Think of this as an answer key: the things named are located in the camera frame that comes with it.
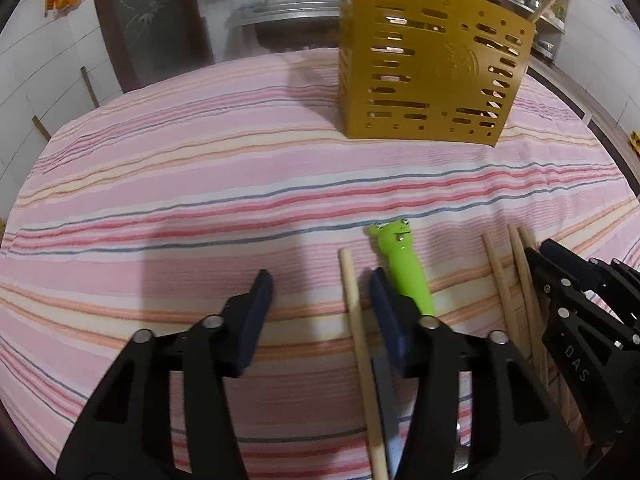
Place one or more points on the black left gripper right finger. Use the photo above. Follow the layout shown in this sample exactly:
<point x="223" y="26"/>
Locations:
<point x="480" y="410"/>

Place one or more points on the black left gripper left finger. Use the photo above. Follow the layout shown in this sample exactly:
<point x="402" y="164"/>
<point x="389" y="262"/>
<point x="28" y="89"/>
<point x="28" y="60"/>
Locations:
<point x="124" y="430"/>

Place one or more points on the wooden chopstick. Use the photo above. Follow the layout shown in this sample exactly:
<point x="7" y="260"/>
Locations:
<point x="539" y="355"/>
<point x="376" y="443"/>
<point x="503" y="290"/>

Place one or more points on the green frog handle fork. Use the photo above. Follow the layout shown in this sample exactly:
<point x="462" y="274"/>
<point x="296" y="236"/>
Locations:
<point x="395" y="243"/>

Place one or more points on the dark blade knife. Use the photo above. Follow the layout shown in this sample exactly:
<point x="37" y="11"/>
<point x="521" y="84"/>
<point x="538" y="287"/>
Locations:
<point x="387" y="405"/>

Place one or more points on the pink striped tablecloth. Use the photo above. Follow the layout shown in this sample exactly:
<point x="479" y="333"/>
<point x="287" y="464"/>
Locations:
<point x="154" y="209"/>

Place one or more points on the gold perforated utensil holder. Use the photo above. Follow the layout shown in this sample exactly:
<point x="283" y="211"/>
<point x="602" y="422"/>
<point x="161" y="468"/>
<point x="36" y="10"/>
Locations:
<point x="438" y="70"/>

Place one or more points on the dark wooden door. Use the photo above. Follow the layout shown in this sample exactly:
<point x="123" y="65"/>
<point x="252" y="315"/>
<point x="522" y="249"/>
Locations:
<point x="149" y="41"/>

